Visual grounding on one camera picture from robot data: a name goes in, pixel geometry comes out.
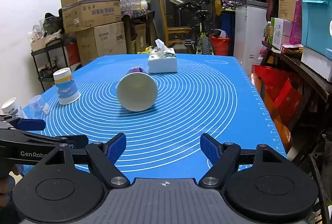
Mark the white chest freezer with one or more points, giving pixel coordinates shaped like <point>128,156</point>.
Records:
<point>249,32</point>

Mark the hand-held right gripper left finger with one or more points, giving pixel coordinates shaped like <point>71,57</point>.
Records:
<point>116,148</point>

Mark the red bucket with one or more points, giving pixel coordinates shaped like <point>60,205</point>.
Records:
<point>220,46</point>

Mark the dark cap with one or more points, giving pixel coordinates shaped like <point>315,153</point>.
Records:
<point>53,23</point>

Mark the clear plastic cup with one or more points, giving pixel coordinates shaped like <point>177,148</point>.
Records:
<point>39,107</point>

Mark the black metal shelf rack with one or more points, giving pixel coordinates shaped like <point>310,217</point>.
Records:
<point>48,45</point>

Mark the white printed paper cup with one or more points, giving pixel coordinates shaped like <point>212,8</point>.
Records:
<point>11,108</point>

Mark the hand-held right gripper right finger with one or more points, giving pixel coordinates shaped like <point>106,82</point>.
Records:
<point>209,149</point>

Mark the blue and white paper cup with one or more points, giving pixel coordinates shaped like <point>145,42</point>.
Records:
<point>66,89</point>

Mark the plain brown cardboard box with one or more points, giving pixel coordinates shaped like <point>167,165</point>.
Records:
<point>109,40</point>

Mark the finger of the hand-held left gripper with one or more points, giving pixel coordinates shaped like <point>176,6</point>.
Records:
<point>70,141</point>
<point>31,124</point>

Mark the dark wooden shelf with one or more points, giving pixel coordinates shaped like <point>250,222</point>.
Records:
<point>311,76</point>

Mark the blue silicone mat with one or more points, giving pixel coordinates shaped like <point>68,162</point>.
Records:
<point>186,115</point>

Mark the purple paper cup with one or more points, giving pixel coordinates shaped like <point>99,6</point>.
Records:
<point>137,91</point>

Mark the person's left hand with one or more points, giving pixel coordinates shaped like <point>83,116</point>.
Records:
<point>4,189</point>

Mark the teal plastic storage box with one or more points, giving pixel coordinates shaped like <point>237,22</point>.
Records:
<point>316,24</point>

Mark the wooden chair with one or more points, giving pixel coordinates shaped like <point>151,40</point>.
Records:
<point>176,30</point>

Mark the white plastic storage box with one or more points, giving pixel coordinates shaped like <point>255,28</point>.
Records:
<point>316,62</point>

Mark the red shopping bag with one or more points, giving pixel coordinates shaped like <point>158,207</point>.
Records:
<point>282,94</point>

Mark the open printed cardboard box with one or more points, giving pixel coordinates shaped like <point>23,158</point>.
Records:
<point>90,15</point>

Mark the black and green bicycle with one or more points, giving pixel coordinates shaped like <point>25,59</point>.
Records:
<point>203,41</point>

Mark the white and green carton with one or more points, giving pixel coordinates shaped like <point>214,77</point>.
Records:
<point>278,32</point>

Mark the white tissue box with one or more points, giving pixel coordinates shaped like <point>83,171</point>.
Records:
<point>162,64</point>

